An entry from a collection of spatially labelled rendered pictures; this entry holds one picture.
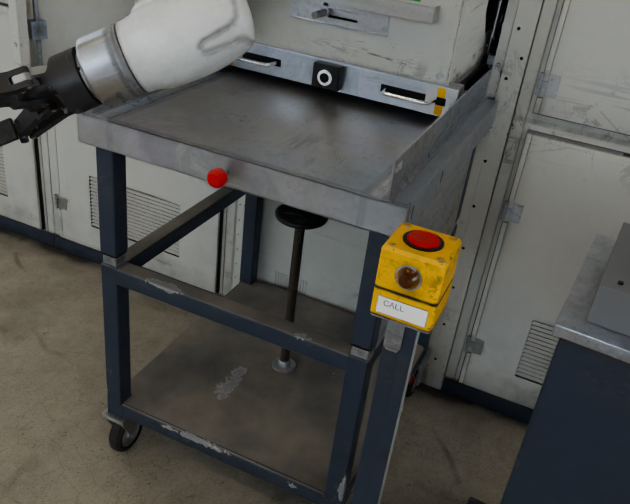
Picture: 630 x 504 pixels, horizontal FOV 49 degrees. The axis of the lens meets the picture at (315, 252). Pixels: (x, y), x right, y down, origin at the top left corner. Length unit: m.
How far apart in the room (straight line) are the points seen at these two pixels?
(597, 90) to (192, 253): 1.24
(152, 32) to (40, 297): 1.57
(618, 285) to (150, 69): 0.69
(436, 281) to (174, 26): 0.42
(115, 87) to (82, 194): 1.50
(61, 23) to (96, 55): 0.69
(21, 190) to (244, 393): 1.22
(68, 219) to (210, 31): 1.67
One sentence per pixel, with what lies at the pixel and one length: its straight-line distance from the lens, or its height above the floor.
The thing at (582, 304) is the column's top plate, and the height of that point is 0.75.
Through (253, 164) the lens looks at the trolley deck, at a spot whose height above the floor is 0.84.
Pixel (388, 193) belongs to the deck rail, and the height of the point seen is 0.86.
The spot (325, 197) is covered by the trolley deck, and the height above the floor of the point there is 0.82.
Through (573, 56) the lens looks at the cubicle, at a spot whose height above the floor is 0.98.
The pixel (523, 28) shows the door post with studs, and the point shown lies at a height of 1.01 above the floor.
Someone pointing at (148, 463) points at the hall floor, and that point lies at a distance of 1.76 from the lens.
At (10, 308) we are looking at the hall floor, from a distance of 2.29.
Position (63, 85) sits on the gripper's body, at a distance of 0.90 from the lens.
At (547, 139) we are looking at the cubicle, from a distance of 1.66.
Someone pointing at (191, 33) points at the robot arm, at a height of 1.09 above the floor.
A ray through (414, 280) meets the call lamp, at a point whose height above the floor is 0.87.
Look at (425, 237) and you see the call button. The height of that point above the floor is 0.91.
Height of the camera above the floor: 1.28
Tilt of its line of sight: 30 degrees down
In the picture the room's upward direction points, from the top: 7 degrees clockwise
